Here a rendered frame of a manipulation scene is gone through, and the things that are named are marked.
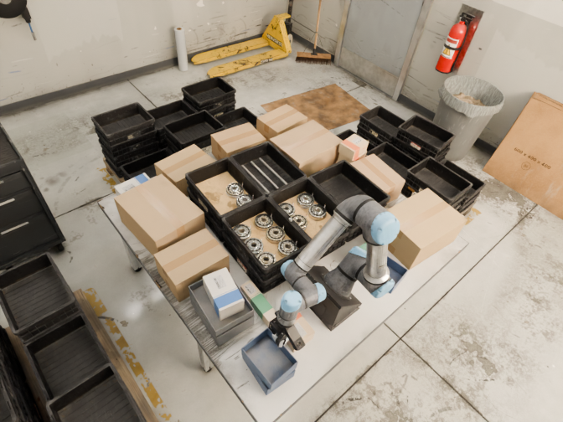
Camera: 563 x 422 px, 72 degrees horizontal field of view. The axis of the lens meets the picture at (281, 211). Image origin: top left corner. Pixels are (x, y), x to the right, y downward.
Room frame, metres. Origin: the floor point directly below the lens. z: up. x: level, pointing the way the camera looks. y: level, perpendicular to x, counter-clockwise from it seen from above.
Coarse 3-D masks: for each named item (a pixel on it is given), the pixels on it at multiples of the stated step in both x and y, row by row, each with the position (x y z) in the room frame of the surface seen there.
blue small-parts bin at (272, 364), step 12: (264, 336) 0.78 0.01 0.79; (252, 348) 0.72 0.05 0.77; (264, 348) 0.72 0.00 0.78; (276, 348) 0.73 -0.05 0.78; (252, 360) 0.66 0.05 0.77; (264, 360) 0.67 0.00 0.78; (276, 360) 0.68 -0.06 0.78; (288, 360) 0.68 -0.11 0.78; (264, 372) 0.62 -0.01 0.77; (276, 372) 0.63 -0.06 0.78; (288, 372) 0.62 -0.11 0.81; (276, 384) 0.57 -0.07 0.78
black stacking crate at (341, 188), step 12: (336, 168) 1.86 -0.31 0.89; (348, 168) 1.87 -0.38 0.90; (324, 180) 1.81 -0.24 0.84; (336, 180) 1.83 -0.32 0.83; (348, 180) 1.84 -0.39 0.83; (360, 180) 1.79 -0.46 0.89; (336, 192) 1.72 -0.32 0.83; (348, 192) 1.74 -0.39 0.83; (360, 192) 1.75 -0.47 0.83; (372, 192) 1.71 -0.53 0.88; (384, 204) 1.61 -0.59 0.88
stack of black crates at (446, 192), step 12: (420, 168) 2.43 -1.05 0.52; (432, 168) 2.45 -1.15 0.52; (444, 168) 2.39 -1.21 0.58; (408, 180) 2.28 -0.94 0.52; (420, 180) 2.21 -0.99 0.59; (432, 180) 2.34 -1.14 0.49; (444, 180) 2.36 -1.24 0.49; (456, 180) 2.31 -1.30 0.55; (408, 192) 2.24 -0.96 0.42; (444, 192) 2.22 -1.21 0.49; (456, 192) 2.24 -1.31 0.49; (456, 204) 2.13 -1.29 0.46
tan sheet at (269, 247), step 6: (246, 222) 1.40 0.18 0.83; (252, 222) 1.40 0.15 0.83; (252, 228) 1.36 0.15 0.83; (252, 234) 1.31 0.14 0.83; (258, 234) 1.32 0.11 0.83; (264, 234) 1.32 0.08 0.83; (264, 240) 1.28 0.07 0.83; (264, 246) 1.25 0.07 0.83; (270, 246) 1.25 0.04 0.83; (276, 246) 1.26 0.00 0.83; (276, 252) 1.22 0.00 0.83; (276, 258) 1.18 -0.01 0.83
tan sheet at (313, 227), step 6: (294, 198) 1.62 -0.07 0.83; (294, 204) 1.58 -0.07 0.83; (300, 210) 1.53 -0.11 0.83; (306, 210) 1.54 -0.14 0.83; (330, 216) 1.52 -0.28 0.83; (312, 222) 1.46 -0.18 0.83; (318, 222) 1.46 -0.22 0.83; (324, 222) 1.47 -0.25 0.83; (312, 228) 1.41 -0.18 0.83; (318, 228) 1.42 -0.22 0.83; (312, 234) 1.37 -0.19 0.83
